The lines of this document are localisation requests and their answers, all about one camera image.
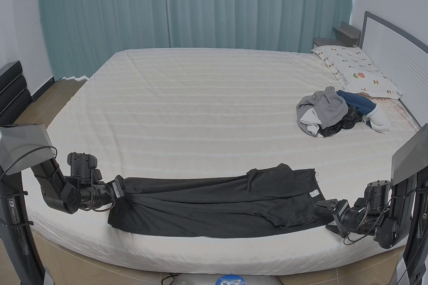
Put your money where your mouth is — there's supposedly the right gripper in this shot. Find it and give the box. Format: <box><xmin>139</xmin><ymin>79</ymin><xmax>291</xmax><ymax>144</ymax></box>
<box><xmin>314</xmin><ymin>199</ymin><xmax>361</xmax><ymax>239</ymax></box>

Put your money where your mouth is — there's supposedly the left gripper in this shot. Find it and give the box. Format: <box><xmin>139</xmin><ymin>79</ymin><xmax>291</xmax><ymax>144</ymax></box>
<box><xmin>101</xmin><ymin>179</ymin><xmax>126</xmax><ymax>209</ymax></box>

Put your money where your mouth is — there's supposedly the black T-shirt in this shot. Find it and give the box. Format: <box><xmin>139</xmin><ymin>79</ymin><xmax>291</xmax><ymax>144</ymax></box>
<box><xmin>107</xmin><ymin>163</ymin><xmax>335</xmax><ymax>239</ymax></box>

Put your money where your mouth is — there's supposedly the pile of clothes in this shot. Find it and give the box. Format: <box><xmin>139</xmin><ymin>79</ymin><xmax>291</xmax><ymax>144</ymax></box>
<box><xmin>296</xmin><ymin>86</ymin><xmax>391</xmax><ymax>138</ymax></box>

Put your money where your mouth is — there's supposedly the bed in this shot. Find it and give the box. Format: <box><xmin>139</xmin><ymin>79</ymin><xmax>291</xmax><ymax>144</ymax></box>
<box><xmin>25</xmin><ymin>11</ymin><xmax>428</xmax><ymax>276</ymax></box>

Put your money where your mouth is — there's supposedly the black chest of drawers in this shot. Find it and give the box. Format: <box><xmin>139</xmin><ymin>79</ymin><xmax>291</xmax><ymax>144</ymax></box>
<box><xmin>0</xmin><ymin>61</ymin><xmax>34</xmax><ymax>130</ymax></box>

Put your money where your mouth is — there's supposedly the white printed pillow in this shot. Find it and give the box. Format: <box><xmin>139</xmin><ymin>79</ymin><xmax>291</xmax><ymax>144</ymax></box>
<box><xmin>311</xmin><ymin>45</ymin><xmax>403</xmax><ymax>100</ymax></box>

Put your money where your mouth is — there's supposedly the grey bedside table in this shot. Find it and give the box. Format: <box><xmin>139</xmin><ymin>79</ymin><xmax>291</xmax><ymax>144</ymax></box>
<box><xmin>314</xmin><ymin>21</ymin><xmax>362</xmax><ymax>48</ymax></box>

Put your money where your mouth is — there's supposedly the black cable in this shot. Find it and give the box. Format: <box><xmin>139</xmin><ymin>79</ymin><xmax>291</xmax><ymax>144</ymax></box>
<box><xmin>0</xmin><ymin>145</ymin><xmax>58</xmax><ymax>179</ymax></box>

